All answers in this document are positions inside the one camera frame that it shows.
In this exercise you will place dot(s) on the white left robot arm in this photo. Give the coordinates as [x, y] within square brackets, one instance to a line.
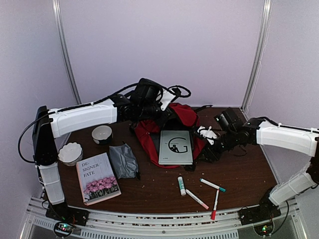
[143, 100]

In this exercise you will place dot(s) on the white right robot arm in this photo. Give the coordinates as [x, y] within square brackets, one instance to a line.
[263, 131]

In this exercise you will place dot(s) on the grey pencil pouch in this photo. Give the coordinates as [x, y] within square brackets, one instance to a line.
[124, 162]

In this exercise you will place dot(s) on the scalloped white bowl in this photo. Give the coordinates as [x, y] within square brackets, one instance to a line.
[70, 154]

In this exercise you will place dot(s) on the teal capped white marker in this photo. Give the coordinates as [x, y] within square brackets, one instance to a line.
[212, 185]

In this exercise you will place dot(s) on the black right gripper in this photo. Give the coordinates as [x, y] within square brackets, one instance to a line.
[209, 152]

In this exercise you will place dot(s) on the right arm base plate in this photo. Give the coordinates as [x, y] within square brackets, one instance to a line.
[258, 214]

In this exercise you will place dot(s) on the front aluminium rail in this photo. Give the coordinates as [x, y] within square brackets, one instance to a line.
[112, 225]

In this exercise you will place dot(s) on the grey shrink-wrapped book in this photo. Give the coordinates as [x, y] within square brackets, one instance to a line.
[175, 148]

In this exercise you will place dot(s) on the left aluminium frame post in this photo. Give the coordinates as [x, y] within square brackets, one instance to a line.
[64, 49]

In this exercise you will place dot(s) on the red capped white marker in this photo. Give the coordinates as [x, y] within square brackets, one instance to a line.
[213, 215]

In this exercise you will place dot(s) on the red backpack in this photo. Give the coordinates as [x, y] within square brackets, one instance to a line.
[185, 118]

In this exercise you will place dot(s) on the round white bowl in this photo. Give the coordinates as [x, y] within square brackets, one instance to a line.
[102, 135]

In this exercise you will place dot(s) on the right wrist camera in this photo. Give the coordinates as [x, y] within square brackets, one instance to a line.
[206, 133]

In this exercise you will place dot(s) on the white glue stick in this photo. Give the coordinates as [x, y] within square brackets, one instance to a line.
[181, 186]

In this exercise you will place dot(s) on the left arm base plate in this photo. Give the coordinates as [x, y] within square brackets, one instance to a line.
[71, 215]

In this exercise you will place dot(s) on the aluminium frame post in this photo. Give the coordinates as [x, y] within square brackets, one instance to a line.
[64, 49]
[256, 66]

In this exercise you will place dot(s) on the flower cover book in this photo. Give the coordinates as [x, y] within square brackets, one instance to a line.
[97, 179]

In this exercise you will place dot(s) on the right aluminium frame post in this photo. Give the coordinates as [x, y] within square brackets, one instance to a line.
[256, 66]

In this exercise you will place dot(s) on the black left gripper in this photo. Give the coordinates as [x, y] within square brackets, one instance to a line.
[168, 114]

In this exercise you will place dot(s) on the pink capped white marker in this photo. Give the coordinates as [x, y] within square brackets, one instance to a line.
[195, 198]

